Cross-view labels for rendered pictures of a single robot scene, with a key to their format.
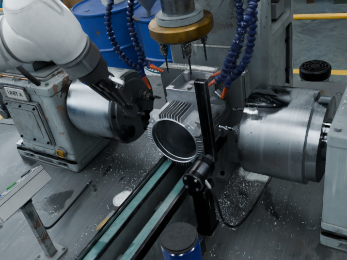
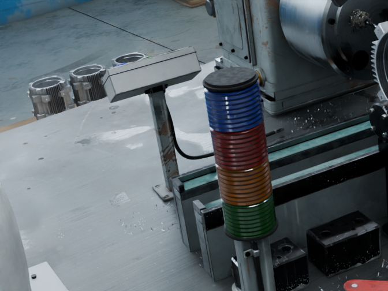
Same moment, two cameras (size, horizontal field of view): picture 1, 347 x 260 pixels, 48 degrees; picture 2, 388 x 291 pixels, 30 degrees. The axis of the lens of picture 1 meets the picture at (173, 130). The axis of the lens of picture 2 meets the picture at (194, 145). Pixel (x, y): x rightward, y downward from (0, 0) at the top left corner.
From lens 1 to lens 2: 46 cm
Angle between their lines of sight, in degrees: 32
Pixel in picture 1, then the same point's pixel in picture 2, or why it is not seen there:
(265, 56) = not seen: outside the picture
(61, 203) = not seen: hidden behind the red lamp
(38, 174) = (185, 56)
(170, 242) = (213, 78)
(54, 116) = (261, 13)
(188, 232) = (245, 75)
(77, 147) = (282, 75)
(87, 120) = (296, 23)
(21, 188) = (155, 63)
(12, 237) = (144, 158)
